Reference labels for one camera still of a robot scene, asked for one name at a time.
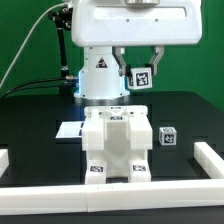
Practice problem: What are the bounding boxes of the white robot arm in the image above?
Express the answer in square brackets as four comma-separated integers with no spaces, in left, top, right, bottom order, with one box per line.
[68,0,202,102]

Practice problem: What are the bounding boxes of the white chair backrest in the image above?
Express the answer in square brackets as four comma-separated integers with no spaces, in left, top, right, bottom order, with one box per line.
[82,105,153,152]

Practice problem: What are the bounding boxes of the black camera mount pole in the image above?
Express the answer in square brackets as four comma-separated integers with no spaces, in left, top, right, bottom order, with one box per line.
[48,6,78,96]

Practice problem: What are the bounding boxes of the white block far left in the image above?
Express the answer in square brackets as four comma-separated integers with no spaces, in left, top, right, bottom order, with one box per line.
[0,149,9,177]

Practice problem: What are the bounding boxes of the white chair seat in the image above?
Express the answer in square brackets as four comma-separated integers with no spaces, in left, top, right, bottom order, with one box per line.
[87,115,148,179]

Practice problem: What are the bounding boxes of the white cable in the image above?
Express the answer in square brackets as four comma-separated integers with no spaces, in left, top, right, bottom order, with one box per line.
[0,3,68,91]

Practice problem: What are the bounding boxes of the white marker base sheet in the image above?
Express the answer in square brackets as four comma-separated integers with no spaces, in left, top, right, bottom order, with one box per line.
[56,121,84,139]

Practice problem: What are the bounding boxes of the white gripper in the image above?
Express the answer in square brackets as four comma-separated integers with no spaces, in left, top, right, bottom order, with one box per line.
[72,0,202,77]

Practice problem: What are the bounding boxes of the white boundary frame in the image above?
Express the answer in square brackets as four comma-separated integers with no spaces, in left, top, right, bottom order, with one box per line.
[0,142,224,215]

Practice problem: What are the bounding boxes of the black cables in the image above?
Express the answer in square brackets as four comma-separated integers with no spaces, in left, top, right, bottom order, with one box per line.
[0,77,81,101]

